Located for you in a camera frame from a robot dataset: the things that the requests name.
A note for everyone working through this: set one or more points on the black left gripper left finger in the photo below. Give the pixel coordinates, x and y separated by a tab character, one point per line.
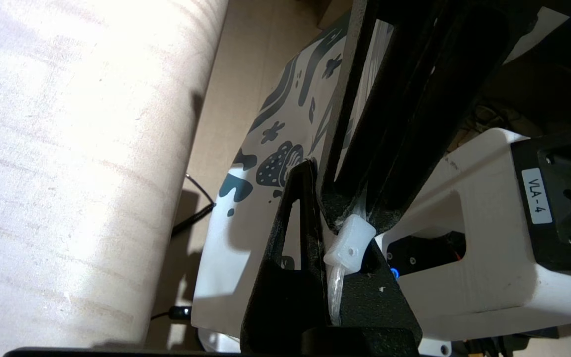
285	287

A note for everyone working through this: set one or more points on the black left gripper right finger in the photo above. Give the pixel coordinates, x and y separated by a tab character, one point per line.
374	297

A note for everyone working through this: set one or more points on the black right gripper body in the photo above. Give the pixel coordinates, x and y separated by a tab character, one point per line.
513	20

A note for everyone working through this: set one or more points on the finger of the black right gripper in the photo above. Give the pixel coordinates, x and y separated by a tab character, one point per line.
355	114
434	114

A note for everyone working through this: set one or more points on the white pouch with blue plants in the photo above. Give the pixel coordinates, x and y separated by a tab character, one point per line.
246	198

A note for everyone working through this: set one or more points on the white and black robot base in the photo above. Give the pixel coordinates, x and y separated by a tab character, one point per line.
488	238

